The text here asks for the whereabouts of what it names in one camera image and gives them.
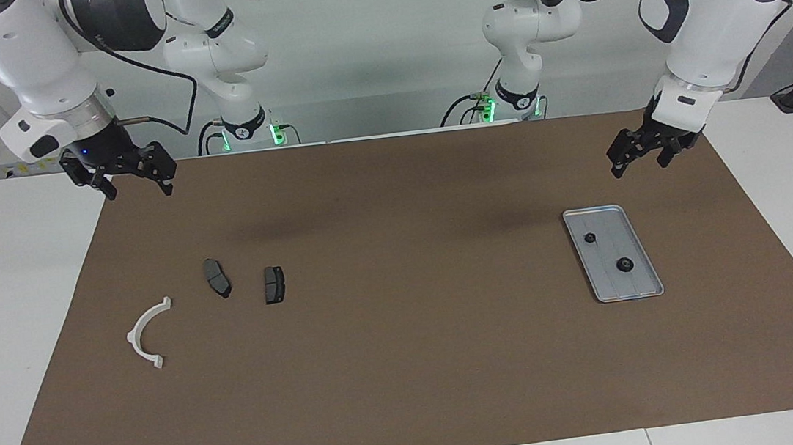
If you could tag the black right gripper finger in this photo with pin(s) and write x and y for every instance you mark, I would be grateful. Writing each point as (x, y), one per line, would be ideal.
(167, 185)
(109, 190)

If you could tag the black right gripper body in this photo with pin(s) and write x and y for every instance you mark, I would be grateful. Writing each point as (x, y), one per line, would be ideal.
(113, 160)

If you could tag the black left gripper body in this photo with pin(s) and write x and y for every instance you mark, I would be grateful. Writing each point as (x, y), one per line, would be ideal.
(653, 139)

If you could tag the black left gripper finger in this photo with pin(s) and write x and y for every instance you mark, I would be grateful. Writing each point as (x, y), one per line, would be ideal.
(617, 164)
(666, 156)

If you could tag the small black bearing gear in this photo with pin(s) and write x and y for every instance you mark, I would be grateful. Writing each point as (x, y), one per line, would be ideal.
(589, 237)

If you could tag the large black bearing gear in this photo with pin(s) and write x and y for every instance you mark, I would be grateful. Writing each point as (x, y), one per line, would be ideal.
(625, 265)

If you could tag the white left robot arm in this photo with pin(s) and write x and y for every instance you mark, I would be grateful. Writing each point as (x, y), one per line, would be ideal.
(713, 12)

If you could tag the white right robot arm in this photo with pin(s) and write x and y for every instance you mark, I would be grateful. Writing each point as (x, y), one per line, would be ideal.
(25, 55)

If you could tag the silver metal tray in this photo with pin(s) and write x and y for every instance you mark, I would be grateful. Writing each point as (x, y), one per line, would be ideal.
(632, 286)

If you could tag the white box with yellow labels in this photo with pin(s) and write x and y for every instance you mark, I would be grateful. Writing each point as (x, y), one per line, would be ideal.
(22, 170)

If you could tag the dark grey brake pad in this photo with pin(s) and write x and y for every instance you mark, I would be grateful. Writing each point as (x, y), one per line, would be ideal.
(274, 285)
(217, 278)

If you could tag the brown table mat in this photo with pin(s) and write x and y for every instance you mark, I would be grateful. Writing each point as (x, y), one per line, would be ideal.
(419, 367)

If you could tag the white semicircular bracket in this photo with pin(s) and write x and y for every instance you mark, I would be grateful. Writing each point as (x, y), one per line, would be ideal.
(134, 337)

